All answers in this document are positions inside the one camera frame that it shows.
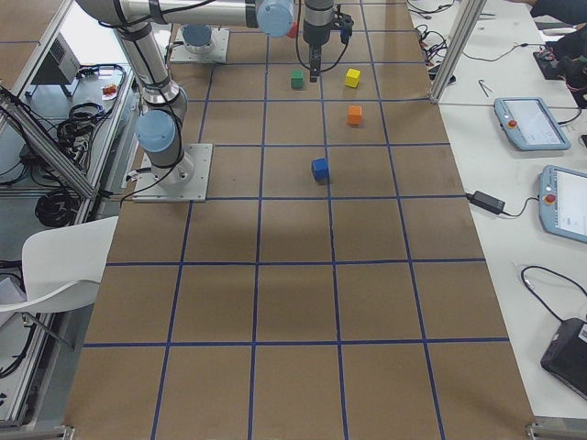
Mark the red snack packet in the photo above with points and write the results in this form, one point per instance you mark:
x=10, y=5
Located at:
x=109, y=92

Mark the grey control box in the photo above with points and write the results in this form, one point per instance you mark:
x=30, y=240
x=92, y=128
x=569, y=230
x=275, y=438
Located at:
x=59, y=67

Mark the orange wooden block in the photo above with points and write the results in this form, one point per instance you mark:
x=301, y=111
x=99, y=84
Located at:
x=354, y=115

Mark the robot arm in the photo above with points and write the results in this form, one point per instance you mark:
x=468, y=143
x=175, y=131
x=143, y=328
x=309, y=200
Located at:
x=274, y=18
x=159, y=129

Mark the blue wooden block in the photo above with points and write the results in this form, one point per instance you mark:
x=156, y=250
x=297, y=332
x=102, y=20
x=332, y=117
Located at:
x=320, y=170

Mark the white chair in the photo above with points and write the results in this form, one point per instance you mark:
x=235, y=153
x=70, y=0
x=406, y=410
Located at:
x=62, y=269

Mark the black power adapter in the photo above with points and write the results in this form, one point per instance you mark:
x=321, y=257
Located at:
x=486, y=202

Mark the near teach pendant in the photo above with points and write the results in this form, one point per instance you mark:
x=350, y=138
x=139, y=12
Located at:
x=562, y=202

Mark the allen key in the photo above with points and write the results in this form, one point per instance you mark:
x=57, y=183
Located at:
x=485, y=89

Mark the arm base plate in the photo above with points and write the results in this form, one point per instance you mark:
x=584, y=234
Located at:
x=200, y=44
x=187, y=182

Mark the black laptop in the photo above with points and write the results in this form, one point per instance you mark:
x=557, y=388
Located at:
x=565, y=357

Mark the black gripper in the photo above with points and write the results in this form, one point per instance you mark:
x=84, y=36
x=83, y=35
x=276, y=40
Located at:
x=314, y=35

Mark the yellow wooden block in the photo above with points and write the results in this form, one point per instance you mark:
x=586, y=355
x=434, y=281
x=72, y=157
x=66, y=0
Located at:
x=352, y=78

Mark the red wooden block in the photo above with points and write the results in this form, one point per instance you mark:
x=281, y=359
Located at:
x=292, y=33

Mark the teach pendant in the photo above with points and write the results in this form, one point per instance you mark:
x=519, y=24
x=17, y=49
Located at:
x=562, y=202
x=528, y=124

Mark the green wooden block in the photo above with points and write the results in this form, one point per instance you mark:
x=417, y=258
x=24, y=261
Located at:
x=297, y=80

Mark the aluminium frame post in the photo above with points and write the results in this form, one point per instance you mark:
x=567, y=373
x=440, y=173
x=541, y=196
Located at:
x=466, y=20

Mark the far teach pendant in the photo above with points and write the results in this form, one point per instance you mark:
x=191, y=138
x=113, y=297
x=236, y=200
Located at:
x=528, y=124

